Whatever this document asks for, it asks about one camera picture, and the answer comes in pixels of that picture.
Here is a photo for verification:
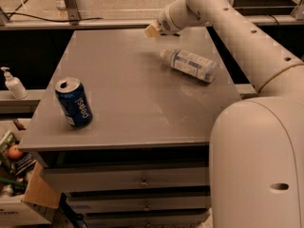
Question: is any middle grey drawer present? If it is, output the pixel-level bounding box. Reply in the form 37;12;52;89
67;197;211;213

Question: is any grey drawer cabinet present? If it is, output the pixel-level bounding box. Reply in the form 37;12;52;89
18;27;243;228

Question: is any clear plastic water bottle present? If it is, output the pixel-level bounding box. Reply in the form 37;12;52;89
160;48;219;83

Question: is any white pump dispenser bottle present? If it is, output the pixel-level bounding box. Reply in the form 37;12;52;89
1;66;28;100

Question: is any top grey drawer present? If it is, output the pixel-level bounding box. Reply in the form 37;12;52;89
41;167;209;193

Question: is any grey drawer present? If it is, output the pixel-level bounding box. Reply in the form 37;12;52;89
41;167;209;193
67;197;211;213
85;209;210;228

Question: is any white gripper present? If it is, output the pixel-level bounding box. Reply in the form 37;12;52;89
144;0;202;38

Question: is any bottom grey drawer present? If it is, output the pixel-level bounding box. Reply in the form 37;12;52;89
85;209;210;228

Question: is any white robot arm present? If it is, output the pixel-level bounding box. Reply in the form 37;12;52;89
146;0;304;228

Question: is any orange fruit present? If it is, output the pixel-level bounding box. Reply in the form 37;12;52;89
8;144;24;161

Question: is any blue pepsi can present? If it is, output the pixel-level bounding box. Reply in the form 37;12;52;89
55;77;93;127

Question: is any black cable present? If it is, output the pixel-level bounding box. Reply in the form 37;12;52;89
4;0;104;23

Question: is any metal frame rail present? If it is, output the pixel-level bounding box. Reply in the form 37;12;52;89
0;15;304;30

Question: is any brown cardboard box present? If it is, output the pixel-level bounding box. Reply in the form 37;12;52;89
23;162;61;209

